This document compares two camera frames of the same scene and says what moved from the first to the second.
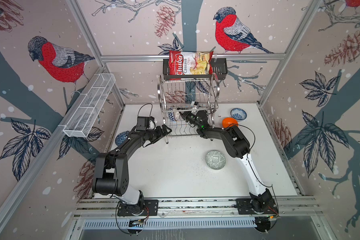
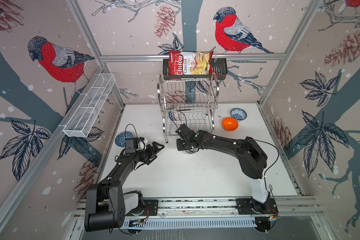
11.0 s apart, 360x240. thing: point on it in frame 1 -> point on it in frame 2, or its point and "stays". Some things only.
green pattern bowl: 215,160 -> 191,151
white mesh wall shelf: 85,115 stays
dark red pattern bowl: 176,115 stays
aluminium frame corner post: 87,31 stays
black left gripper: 160,134 -> 151,152
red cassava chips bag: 190,63 stays
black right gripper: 183,116 -> 178,145
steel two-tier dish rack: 201,93 stays
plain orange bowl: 228,121 stays
